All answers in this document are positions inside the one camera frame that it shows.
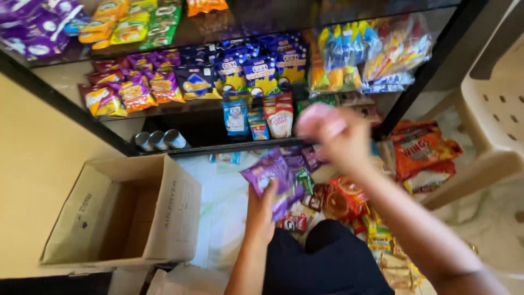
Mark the person's left hand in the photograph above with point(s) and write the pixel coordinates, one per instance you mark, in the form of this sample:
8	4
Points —
258	217

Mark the person's right hand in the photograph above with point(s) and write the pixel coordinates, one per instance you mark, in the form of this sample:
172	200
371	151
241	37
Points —
339	139

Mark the purple snack packet strip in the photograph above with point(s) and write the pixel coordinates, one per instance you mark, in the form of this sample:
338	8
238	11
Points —
270	174

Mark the loose purple sachets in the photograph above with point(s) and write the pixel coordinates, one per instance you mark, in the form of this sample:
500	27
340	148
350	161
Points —
311	157

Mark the red and black sachets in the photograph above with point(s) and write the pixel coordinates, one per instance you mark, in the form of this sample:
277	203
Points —
294	223

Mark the white plastic sheet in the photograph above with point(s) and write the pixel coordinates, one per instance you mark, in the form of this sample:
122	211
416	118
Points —
221	213

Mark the green sachet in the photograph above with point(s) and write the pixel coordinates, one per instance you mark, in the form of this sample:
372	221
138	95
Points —
305	182

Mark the heap of orange juice sachets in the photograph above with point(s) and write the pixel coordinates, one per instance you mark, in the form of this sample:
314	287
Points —
346	198

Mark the red and white creamer packets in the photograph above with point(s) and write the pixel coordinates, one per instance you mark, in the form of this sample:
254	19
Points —
279	116

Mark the light blue packet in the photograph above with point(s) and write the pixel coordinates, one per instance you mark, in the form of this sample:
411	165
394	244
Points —
224	157

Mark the small blue yellow packet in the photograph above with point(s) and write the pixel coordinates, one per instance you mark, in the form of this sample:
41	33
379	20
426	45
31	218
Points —
258	127

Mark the large orange noodle pack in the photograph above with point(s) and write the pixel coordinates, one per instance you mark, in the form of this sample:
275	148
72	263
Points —
423	151

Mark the clear bags of coloured snacks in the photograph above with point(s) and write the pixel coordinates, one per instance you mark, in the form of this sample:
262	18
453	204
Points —
368	57

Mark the white and orange noodle pack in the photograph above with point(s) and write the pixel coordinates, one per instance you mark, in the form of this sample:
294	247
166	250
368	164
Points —
430	180

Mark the blue and white packet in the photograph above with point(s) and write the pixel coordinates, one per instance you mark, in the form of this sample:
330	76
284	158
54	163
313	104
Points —
235	116

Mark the row of blue cracker packets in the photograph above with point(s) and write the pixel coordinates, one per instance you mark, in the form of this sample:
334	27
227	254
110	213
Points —
245	69

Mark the heap of yellow sachets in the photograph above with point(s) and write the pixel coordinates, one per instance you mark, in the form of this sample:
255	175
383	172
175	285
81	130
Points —
389	254

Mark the open brown cardboard box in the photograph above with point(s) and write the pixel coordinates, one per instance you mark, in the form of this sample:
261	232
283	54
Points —
123	213

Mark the beige plastic chair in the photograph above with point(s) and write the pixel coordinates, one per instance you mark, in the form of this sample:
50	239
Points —
491	106

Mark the black metal shelf rack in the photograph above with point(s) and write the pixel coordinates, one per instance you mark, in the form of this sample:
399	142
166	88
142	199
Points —
229	24

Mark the row of purple red snack packets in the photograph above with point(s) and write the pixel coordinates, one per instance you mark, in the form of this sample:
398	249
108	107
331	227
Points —
131	86

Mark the pile of yellow green packets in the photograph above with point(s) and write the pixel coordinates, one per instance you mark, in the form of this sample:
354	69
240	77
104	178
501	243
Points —
131	22

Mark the pile of purple white packets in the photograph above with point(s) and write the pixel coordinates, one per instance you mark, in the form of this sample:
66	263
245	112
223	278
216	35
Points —
32	28

